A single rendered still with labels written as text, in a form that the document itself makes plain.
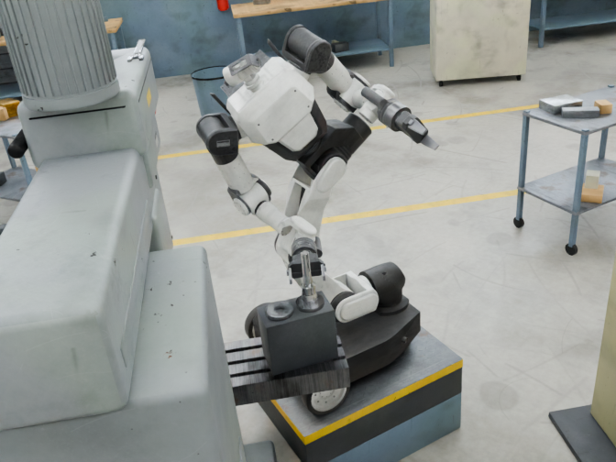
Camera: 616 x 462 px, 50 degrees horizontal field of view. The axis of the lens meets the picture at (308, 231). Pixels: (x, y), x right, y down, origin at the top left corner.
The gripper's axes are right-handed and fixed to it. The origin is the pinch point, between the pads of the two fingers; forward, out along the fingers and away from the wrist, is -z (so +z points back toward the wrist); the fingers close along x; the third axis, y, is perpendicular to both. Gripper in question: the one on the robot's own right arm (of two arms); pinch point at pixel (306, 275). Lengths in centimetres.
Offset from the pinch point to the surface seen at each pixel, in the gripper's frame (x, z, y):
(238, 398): -25.3, -22.6, 28.0
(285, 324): -8.1, -18.3, 5.2
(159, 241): -35, -40, -39
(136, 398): -30, -98, -42
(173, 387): -24, -96, -42
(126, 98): -36, -37, -74
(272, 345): -12.7, -19.6, 11.3
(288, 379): -9.3, -21.3, 24.0
